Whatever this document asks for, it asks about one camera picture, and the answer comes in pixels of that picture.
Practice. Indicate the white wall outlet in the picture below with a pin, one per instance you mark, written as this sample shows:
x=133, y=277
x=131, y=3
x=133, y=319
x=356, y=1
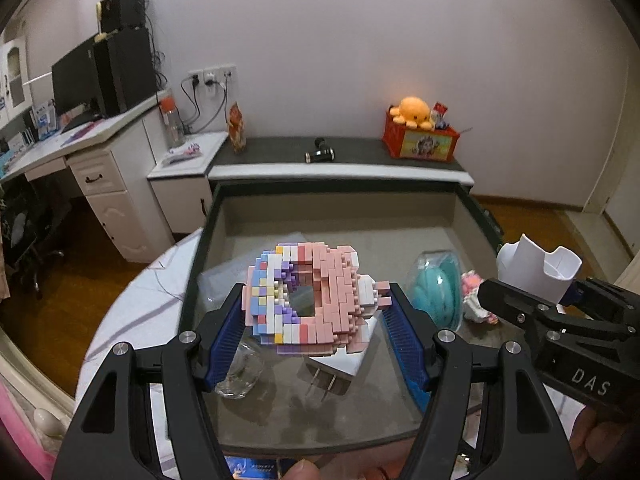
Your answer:
x=222, y=70

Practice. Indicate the red printed storage box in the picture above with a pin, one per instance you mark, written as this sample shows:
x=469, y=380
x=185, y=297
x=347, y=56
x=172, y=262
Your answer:
x=420, y=142

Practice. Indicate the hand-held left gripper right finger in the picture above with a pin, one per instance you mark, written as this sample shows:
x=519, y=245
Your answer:
x=405, y=345

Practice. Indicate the white glass-door cabinet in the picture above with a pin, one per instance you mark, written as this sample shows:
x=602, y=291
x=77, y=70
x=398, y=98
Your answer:
x=25, y=60

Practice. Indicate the white pink block toy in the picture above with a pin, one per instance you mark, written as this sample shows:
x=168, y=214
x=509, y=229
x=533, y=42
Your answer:
x=475, y=305

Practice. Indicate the clear plastic bag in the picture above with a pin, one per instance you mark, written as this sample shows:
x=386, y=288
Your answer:
x=225, y=280

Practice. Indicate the black small dumbbell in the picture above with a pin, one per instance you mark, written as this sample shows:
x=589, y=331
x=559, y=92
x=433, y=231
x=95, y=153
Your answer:
x=320, y=152

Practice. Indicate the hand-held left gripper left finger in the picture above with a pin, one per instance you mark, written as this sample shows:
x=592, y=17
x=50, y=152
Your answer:
x=225, y=340

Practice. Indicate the black low cabinet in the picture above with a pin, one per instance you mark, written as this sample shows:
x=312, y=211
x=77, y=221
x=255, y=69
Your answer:
x=360, y=157

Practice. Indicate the teal tape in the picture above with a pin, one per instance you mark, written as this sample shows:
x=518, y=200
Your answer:
x=435, y=290

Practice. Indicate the white door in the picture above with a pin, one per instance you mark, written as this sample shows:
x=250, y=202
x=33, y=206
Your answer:
x=612, y=160

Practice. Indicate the blue white box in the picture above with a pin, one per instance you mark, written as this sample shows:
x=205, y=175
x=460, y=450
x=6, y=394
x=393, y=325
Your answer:
x=46, y=120

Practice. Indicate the orange octopus plush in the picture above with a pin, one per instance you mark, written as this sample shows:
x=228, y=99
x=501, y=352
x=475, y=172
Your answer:
x=412, y=110

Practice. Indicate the white bed frame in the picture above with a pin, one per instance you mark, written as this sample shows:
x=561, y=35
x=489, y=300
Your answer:
x=30, y=385

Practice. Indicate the pink printed packet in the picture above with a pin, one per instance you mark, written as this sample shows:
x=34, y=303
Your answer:
x=182, y=152

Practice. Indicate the bottle with orange cap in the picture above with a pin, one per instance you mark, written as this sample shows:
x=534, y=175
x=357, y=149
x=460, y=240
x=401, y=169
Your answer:
x=172, y=125

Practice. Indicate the person's right hand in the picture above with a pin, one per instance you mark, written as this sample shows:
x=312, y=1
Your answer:
x=585, y=435

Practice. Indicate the clear plastic jar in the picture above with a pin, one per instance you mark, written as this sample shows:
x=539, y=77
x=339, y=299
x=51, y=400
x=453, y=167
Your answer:
x=245, y=370

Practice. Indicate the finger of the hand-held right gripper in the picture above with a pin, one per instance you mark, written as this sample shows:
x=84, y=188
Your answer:
x=505, y=300
x=605, y=302

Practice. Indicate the black computer tower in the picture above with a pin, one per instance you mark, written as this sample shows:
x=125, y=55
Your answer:
x=125, y=72

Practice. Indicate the striped white tablecloth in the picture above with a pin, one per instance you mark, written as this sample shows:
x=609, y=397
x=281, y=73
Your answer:
x=135, y=300

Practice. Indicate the white cup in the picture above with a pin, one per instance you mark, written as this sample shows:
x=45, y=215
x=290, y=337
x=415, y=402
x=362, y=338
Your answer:
x=525, y=265

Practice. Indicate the low white cabinet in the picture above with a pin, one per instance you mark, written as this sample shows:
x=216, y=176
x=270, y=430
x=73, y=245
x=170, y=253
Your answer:
x=180, y=200

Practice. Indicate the rose gold tube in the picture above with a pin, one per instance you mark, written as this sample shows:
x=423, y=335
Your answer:
x=300, y=472

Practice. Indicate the white charger plug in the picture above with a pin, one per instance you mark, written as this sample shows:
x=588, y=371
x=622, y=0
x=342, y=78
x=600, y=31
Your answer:
x=335, y=367

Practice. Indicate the white plug adapter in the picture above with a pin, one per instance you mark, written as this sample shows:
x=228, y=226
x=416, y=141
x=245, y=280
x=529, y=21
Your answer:
x=210, y=80

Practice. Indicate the pink block donut toy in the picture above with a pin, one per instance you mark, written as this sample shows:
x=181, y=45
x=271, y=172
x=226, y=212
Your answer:
x=330, y=285

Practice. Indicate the white desk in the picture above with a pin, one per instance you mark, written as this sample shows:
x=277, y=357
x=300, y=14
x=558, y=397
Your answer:
x=120, y=210

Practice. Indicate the black speaker box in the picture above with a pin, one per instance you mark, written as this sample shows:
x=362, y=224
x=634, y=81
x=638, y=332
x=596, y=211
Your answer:
x=122, y=10

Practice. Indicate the red white snack packet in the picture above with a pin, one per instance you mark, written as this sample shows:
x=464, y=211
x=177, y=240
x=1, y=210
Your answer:
x=440, y=112

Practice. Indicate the black computer monitor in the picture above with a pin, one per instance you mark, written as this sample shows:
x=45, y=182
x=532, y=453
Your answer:
x=75, y=80

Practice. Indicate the black office chair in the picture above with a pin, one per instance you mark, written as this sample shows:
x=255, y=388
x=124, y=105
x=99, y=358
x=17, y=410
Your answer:
x=25, y=230

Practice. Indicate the pink booklet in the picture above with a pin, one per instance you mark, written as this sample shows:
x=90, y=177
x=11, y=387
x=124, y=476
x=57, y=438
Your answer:
x=77, y=135

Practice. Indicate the pink cloth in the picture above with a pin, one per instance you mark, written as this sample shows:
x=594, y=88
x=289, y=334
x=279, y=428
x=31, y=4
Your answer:
x=12, y=425

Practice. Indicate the orange snack bag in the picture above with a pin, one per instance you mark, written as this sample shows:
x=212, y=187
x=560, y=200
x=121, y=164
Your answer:
x=237, y=127

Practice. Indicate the black keyboard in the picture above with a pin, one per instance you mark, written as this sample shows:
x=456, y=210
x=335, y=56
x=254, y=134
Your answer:
x=80, y=121

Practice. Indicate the blue printed card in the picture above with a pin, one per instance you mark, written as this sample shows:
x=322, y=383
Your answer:
x=260, y=465

